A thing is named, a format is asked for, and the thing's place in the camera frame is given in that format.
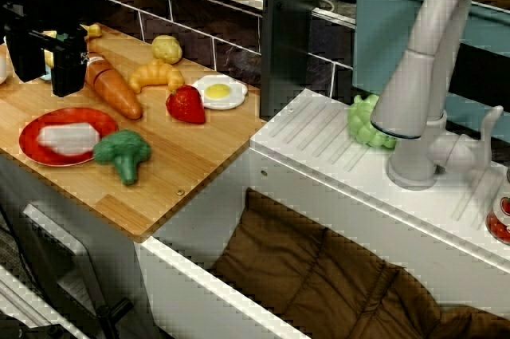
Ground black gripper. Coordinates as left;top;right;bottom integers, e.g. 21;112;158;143
0;0;88;99

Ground toy sushi white red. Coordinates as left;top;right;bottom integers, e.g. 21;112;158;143
36;122;101;157

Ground red toy plate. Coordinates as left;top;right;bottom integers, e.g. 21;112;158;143
18;107;120;168

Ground orange toy carrot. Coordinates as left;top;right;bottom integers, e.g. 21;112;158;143
81;51;143;120

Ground toy croissant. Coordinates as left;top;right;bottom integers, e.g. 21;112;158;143
127;58;186;95

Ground green toy broccoli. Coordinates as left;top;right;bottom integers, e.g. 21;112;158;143
92;128;153;187

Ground yellow toy potato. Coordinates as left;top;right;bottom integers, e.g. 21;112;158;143
151;34;183;65

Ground red toy strawberry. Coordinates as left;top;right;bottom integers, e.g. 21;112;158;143
165;84;207;124

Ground wooden cutting board counter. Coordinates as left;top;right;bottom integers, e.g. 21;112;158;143
0;22;267;244

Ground toy fried egg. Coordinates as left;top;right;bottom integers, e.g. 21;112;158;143
191;74;247;112

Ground white toy kitchen unit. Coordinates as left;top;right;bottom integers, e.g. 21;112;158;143
0;0;510;339

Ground green toy grapes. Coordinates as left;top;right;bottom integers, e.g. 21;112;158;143
348;93;398;150

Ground light blue plastic bin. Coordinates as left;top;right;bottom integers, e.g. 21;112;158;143
347;0;510;144

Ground brown cloth in sink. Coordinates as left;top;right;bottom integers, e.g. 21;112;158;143
210;187;510;339

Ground grey toy faucet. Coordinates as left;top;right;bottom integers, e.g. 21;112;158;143
370;0;505;191

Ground tomato can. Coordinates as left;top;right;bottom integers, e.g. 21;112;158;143
484;167;510;246

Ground black vertical post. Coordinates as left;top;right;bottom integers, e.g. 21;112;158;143
261;0;322;120

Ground aluminium frame rail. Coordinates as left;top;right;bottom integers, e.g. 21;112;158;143
0;262;100;339

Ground black clamp handle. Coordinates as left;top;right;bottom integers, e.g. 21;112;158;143
95;297;135;339

